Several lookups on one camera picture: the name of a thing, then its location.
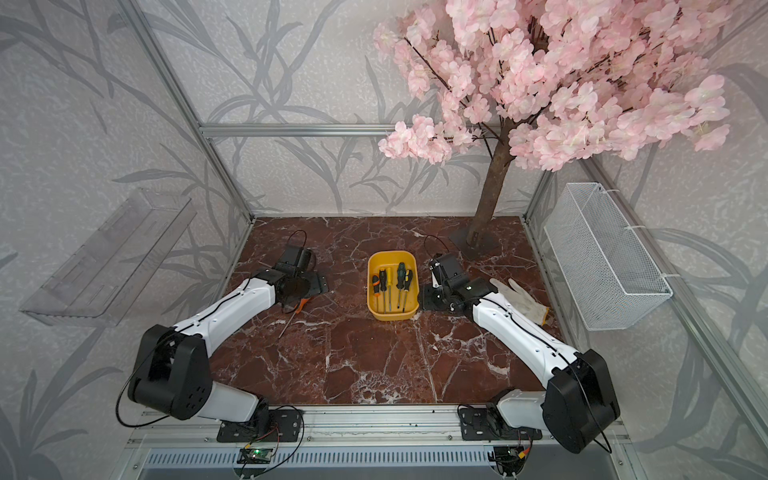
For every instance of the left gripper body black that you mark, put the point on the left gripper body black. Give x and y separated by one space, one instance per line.
302 288

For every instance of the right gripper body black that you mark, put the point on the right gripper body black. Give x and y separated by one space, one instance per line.
434 298

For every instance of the orange handled large screwdriver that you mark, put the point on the orange handled large screwdriver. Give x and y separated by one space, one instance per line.
296 311

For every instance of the black yellow stubby screwdriver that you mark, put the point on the black yellow stubby screwdriver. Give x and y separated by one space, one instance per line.
406 288

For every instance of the black orange small screwdriver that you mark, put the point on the black orange small screwdriver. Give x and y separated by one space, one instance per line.
376 288

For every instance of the black yellow-tip slim screwdriver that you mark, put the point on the black yellow-tip slim screwdriver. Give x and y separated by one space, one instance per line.
383 287

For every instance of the green black handled screwdriver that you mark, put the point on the green black handled screwdriver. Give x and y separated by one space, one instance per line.
400 285

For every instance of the yellow handled screwdriver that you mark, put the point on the yellow handled screwdriver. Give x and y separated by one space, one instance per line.
389 284

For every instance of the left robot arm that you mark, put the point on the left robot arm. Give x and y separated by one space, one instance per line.
172 372

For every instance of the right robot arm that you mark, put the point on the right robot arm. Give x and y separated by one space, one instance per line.
578 401

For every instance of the white work glove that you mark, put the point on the white work glove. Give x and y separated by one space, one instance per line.
519 298

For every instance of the left green circuit board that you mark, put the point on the left green circuit board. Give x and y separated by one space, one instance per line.
255 456

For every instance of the pink cherry blossom tree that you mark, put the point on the pink cherry blossom tree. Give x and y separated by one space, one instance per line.
552 82

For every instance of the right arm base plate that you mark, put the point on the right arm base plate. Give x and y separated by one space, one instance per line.
486 424

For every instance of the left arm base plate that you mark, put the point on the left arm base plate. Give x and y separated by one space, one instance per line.
279 425

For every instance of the aluminium front rail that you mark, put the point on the aluminium front rail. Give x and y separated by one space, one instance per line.
328 426

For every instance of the white wire mesh basket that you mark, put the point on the white wire mesh basket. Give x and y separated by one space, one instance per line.
612 278

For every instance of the right circuit board with wires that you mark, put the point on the right circuit board with wires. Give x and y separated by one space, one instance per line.
508 461

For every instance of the clear acrylic wall shelf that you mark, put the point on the clear acrylic wall shelf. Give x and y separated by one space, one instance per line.
100 282

